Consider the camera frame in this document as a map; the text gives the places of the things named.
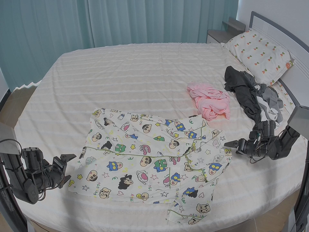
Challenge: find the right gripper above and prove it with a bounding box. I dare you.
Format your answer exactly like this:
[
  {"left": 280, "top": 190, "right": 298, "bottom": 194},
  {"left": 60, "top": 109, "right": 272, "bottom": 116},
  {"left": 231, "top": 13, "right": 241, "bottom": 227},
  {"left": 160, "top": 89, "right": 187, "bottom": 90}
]
[{"left": 237, "top": 138, "right": 254, "bottom": 157}]

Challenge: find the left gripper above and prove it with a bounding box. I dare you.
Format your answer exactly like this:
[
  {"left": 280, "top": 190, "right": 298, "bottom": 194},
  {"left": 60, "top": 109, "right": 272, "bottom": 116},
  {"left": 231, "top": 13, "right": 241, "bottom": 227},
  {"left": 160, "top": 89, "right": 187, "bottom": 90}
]
[{"left": 45, "top": 154, "right": 77, "bottom": 188}]

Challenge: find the white printed pyjama top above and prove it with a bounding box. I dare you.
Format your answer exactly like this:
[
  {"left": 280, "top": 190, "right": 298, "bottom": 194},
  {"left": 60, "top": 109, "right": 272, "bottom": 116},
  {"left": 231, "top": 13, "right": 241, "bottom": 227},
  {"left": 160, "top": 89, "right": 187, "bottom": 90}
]
[{"left": 68, "top": 108, "right": 233, "bottom": 225}]

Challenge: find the pile of clothes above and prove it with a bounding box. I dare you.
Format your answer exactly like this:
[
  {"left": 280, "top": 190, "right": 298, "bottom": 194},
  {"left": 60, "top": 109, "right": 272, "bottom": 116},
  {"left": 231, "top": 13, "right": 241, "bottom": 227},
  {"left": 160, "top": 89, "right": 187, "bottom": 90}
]
[{"left": 224, "top": 66, "right": 284, "bottom": 130}]

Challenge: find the pink garment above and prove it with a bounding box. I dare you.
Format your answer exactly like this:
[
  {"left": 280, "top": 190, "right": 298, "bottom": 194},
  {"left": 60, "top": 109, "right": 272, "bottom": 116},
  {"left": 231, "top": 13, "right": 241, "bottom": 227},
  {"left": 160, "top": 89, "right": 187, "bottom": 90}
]
[{"left": 187, "top": 81, "right": 231, "bottom": 121}]

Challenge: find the white printed pillow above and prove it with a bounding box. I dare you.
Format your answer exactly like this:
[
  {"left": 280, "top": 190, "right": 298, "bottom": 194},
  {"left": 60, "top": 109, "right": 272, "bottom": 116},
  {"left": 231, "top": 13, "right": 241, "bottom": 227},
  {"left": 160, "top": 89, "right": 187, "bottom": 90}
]
[{"left": 221, "top": 29, "right": 296, "bottom": 86}]

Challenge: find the bed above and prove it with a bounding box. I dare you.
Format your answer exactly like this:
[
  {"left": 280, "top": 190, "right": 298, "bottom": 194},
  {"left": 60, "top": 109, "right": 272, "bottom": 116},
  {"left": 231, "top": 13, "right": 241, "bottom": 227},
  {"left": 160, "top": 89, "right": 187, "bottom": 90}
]
[{"left": 11, "top": 11, "right": 309, "bottom": 229}]

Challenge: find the grey bedside table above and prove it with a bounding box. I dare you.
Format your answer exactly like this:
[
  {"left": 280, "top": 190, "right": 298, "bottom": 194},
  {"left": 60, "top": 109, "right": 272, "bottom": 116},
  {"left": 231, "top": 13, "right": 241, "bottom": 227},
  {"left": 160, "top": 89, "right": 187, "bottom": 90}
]
[{"left": 206, "top": 17, "right": 247, "bottom": 44}]

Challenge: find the blue-green curtain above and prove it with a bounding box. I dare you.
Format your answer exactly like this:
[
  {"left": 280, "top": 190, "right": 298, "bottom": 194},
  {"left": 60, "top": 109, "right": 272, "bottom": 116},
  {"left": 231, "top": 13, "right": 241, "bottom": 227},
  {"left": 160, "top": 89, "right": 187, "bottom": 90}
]
[{"left": 0, "top": 0, "right": 240, "bottom": 95}]

